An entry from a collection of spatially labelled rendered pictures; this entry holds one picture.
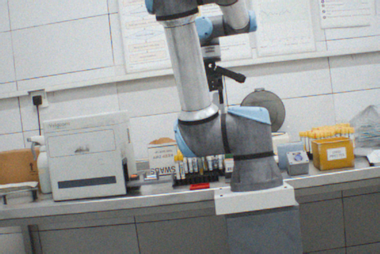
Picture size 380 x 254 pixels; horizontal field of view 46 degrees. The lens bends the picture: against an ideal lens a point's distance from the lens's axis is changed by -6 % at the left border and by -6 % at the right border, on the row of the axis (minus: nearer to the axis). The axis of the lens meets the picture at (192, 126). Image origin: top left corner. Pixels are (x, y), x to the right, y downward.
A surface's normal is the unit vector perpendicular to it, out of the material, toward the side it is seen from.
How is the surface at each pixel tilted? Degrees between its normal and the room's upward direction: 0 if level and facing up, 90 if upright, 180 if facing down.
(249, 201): 90
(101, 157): 90
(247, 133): 85
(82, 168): 90
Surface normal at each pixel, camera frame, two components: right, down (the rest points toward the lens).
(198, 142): -0.15, 0.40
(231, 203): -0.04, 0.06
